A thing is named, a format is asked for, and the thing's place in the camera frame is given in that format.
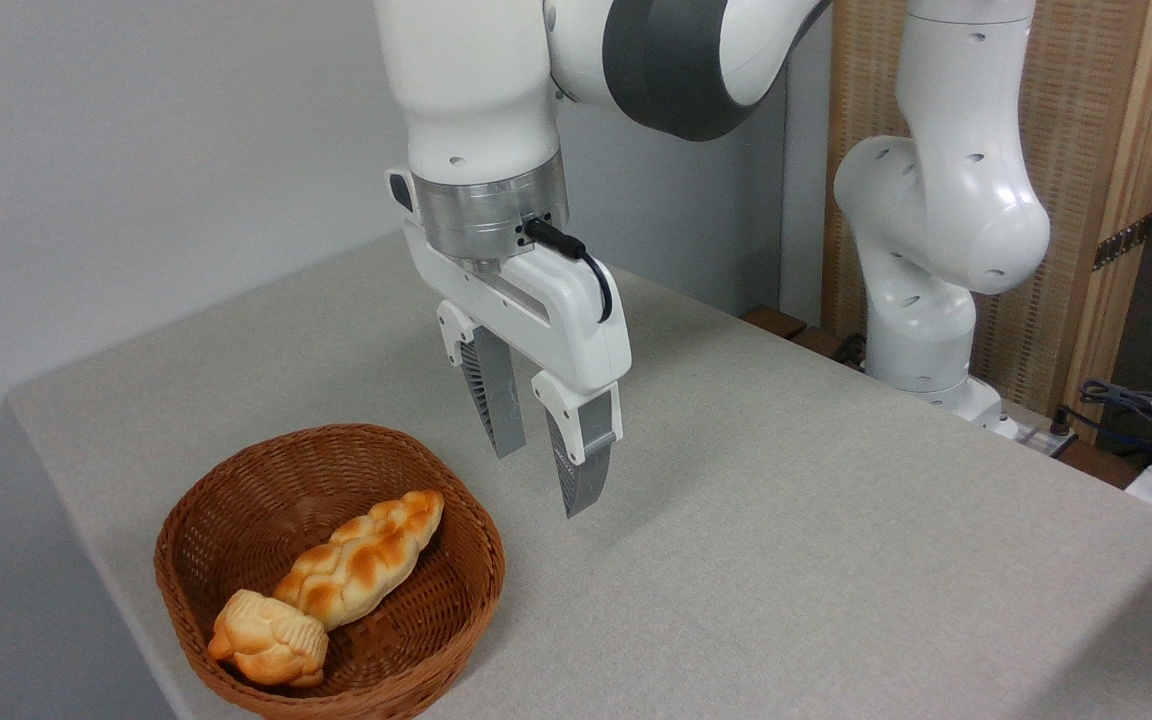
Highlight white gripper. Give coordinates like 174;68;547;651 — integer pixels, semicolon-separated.
401;225;633;519

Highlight small golden bread roll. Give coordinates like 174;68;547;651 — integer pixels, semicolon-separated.
207;589;329;688

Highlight long braided bread loaf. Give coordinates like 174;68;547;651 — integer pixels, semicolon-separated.
273;489;445;631

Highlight dark wooden block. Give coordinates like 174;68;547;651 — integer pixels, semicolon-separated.
788;326;855;363
740;304;808;340

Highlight brown wicker basket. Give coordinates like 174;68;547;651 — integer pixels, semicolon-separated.
154;424;506;720

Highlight wooden woven screen panel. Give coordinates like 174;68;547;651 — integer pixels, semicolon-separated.
821;0;1152;446

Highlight metal screen hinge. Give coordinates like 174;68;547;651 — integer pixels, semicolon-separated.
1093;212;1152;271

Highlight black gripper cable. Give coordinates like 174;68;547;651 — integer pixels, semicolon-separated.
524;217;614;324

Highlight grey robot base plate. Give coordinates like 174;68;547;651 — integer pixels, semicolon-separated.
994;398;1079;458

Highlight black cable bundle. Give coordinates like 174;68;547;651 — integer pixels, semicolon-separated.
1054;379;1152;471

